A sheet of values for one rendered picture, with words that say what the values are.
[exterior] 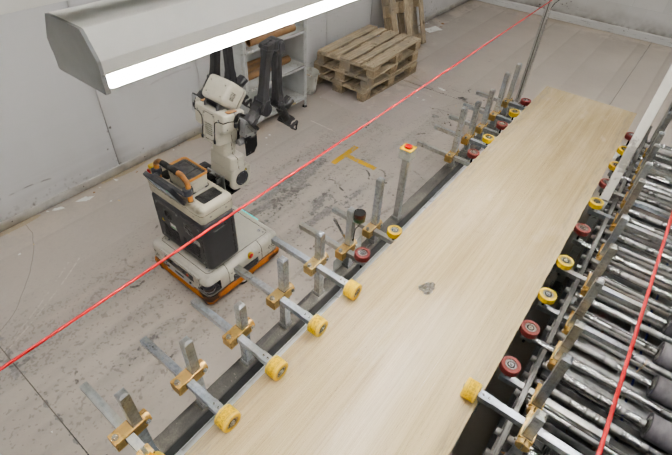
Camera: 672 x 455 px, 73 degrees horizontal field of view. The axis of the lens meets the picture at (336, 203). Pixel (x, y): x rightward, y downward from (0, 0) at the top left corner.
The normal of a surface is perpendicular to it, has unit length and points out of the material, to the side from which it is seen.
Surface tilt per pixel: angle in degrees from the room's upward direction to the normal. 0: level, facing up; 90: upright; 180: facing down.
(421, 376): 0
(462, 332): 0
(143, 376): 0
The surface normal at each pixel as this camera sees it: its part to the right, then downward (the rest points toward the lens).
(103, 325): 0.04, -0.76
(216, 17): 0.71, 0.00
